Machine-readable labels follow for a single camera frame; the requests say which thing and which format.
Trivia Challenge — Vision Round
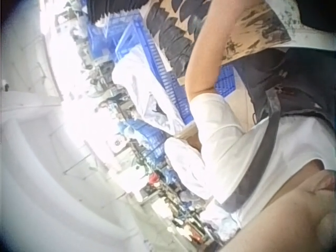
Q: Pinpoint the small blue plastic crate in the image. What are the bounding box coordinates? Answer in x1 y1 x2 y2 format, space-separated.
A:
118 118 170 160

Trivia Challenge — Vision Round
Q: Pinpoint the large blue plastic crate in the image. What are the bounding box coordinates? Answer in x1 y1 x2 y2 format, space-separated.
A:
86 15 237 127

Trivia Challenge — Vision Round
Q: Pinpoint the stained beige board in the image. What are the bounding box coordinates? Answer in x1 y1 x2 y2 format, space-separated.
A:
223 0 302 65

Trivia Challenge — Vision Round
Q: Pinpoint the cluttered row of work benches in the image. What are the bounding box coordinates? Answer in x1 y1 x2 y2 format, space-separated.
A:
60 0 224 246

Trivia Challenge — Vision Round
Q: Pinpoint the stack of black sheets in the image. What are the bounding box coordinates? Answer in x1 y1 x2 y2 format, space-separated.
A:
86 0 148 23

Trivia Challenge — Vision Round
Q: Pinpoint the white cloth bundle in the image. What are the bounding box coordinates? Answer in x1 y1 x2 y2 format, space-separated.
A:
164 136 211 203

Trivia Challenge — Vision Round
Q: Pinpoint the white plastic bag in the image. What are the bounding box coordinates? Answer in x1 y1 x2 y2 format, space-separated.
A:
111 51 184 137

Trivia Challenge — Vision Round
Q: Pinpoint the beige sheet with black shapes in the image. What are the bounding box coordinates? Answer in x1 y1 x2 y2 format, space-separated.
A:
139 0 211 79

